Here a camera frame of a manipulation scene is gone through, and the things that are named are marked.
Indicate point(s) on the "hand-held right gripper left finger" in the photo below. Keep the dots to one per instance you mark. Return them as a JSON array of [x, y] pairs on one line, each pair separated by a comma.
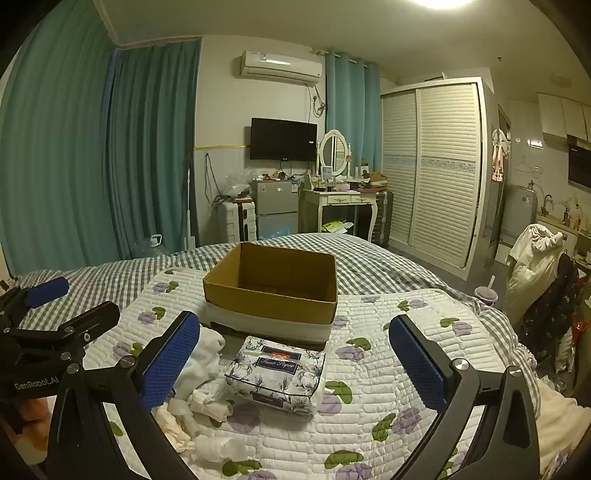
[[171, 362]]

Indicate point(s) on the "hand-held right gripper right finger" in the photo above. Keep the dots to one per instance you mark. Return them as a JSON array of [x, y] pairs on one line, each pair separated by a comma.
[[418, 364]]

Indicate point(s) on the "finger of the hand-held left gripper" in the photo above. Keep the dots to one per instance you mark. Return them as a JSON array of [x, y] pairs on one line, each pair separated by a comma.
[[46, 291], [78, 321]]

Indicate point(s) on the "white garment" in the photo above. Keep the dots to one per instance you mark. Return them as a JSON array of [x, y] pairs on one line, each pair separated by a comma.
[[203, 355], [531, 263]]

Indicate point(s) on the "white cloth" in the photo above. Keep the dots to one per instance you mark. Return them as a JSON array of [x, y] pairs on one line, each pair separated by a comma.
[[210, 399], [221, 448]]

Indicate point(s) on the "cream cloth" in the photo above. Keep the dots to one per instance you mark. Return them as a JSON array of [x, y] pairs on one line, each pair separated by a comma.
[[173, 427]]

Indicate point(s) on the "floral tissue pack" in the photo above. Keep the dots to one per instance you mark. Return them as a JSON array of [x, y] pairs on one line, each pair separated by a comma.
[[277, 374]]

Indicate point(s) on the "brown cardboard box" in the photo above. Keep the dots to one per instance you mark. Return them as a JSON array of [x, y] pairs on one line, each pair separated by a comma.
[[277, 314]]

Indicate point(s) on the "person's left hand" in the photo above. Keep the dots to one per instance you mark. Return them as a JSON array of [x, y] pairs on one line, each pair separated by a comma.
[[33, 410]]

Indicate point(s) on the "quilted floral blanket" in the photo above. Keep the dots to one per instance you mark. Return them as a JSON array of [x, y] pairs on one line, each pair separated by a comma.
[[369, 415]]

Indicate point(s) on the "purple cup with straw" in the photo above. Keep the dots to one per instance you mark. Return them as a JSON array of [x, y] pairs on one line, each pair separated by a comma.
[[485, 293]]

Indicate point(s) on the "clear plastic bag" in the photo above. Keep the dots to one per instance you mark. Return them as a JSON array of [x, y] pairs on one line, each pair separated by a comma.
[[236, 182], [152, 247]]

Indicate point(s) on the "dark floral garment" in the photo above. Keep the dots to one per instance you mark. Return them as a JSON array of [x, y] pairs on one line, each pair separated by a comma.
[[549, 314]]

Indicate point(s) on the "dark suitcase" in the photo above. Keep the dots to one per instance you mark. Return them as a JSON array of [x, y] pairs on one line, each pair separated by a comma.
[[382, 217]]

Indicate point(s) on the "white garment on chair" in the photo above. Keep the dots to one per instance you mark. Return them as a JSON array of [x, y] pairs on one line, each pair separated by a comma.
[[531, 263]]

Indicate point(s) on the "cream blanket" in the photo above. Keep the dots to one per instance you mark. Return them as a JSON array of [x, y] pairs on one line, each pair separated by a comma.
[[558, 424]]

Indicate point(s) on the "teal curtain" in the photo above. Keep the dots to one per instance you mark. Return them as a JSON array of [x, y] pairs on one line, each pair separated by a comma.
[[152, 147], [55, 138]]

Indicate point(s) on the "white suitcase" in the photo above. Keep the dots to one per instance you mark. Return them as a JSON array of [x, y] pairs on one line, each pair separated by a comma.
[[236, 221]]

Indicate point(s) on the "white mop pole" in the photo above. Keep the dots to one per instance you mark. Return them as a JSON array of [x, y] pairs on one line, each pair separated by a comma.
[[189, 207]]

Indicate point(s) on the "yellow green box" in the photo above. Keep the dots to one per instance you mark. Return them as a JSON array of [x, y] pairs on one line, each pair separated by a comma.
[[336, 227]]

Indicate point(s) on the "white dressing table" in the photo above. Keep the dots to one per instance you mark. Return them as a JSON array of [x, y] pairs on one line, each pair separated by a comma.
[[339, 199]]

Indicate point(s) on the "silver appliance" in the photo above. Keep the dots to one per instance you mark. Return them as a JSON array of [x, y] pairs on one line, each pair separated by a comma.
[[519, 212]]

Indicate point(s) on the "small silver fridge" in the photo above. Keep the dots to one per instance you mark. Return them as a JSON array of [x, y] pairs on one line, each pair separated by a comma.
[[274, 205]]

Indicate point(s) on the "white slatted wardrobe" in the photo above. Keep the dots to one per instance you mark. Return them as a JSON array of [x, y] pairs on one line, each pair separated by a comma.
[[438, 175]]

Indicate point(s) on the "hanging clothes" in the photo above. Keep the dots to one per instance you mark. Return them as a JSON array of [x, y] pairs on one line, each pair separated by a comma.
[[500, 152]]

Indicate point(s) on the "oval vanity mirror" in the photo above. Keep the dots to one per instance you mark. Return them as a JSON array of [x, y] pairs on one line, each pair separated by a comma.
[[333, 152]]

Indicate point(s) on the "black flat television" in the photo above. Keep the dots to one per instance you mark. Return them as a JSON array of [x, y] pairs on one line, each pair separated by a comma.
[[284, 139]]

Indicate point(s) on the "light blue curtain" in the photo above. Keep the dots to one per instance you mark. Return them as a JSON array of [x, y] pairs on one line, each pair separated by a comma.
[[355, 115]]

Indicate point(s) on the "black range hood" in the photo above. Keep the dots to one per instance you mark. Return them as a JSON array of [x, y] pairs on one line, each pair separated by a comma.
[[579, 161]]

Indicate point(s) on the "white air conditioner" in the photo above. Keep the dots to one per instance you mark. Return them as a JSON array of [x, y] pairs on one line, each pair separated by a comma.
[[279, 67]]

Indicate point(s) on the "ceiling light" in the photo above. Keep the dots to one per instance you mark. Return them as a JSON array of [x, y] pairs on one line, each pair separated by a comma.
[[438, 2]]

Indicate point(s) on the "white wall cabinets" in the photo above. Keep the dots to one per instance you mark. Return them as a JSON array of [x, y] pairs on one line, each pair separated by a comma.
[[561, 115]]

